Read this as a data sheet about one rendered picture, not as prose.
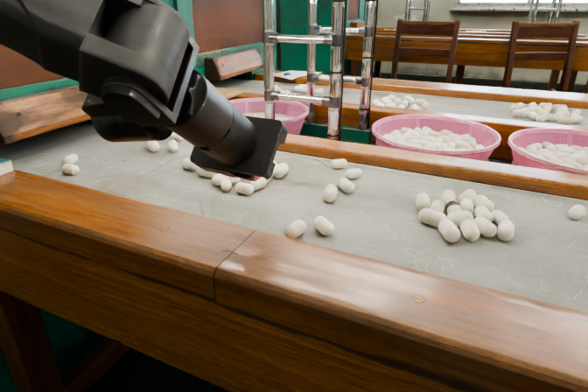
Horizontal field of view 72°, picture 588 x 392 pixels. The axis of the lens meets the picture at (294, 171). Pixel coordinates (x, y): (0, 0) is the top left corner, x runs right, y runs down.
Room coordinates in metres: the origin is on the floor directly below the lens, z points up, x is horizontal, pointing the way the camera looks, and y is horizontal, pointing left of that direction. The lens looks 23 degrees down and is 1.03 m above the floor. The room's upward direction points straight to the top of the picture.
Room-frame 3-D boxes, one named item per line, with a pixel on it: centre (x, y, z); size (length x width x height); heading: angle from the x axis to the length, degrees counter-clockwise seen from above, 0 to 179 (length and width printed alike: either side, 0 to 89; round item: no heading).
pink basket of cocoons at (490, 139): (0.85, -0.31, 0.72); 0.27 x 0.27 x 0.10
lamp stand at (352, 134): (1.14, -0.15, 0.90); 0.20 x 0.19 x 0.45; 65
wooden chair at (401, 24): (2.76, -0.83, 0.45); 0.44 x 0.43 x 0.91; 64
